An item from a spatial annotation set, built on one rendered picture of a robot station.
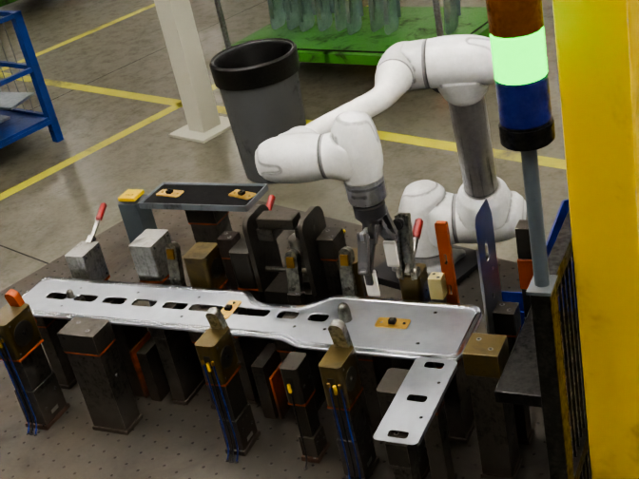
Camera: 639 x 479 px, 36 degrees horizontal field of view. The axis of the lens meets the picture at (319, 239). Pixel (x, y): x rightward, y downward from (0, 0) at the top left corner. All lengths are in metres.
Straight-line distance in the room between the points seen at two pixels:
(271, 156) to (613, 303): 0.94
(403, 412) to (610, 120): 0.94
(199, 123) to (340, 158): 4.57
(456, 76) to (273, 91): 2.96
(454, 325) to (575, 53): 1.11
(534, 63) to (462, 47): 1.36
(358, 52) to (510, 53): 5.53
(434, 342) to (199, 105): 4.51
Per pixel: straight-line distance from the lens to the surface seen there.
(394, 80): 2.55
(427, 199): 3.06
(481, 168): 2.90
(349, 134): 2.15
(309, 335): 2.45
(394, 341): 2.37
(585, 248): 1.54
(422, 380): 2.23
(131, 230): 3.11
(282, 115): 5.59
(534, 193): 1.38
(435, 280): 2.46
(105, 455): 2.80
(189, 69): 6.59
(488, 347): 2.20
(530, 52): 1.28
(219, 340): 2.45
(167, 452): 2.72
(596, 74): 1.42
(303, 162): 2.20
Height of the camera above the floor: 2.33
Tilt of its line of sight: 28 degrees down
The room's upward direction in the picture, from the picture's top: 12 degrees counter-clockwise
